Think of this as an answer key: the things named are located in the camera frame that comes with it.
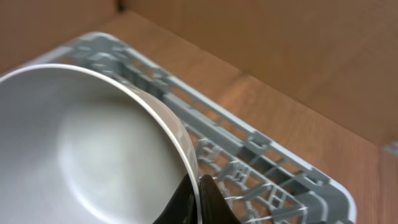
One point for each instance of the grey dishwasher rack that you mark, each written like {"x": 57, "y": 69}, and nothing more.
{"x": 272, "y": 184}

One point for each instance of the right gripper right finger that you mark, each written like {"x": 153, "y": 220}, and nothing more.
{"x": 214, "y": 207}

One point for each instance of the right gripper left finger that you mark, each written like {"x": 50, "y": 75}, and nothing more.
{"x": 182, "y": 208}

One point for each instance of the white round bowl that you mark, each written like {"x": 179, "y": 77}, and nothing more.
{"x": 80, "y": 147}

